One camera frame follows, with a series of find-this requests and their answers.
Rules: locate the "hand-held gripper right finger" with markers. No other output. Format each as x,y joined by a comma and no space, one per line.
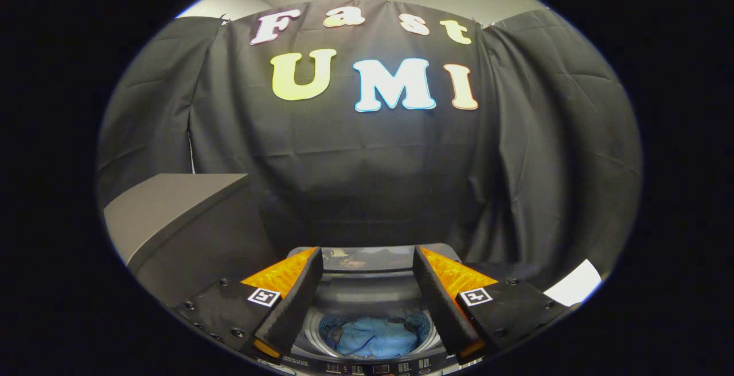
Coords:
438,301

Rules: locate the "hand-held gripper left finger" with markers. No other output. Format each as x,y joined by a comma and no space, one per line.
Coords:
295,301

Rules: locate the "grey washing machine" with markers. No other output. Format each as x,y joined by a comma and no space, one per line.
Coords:
367,301

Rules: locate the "light blue polo shirt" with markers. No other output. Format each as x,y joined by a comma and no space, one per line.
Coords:
373,339

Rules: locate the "white paper sheet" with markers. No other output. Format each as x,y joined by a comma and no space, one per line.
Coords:
573,284

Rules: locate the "black backdrop cloth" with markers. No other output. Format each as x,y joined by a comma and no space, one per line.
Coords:
373,175

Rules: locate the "dark grey side cabinet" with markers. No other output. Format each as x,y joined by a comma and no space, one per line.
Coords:
172,198

